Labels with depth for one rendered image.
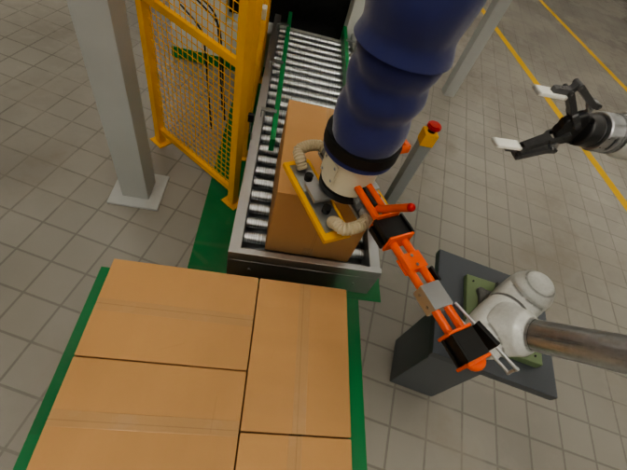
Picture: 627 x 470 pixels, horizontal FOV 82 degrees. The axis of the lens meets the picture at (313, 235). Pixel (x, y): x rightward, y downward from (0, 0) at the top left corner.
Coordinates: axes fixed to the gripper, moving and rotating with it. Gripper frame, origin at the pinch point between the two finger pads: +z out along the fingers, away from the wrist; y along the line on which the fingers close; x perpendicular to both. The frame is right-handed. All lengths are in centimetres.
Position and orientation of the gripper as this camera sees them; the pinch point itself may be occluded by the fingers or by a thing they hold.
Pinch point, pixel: (517, 117)
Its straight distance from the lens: 93.8
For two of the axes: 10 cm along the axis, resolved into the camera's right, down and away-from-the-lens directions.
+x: -0.8, -8.2, 5.7
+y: -2.3, 5.7, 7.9
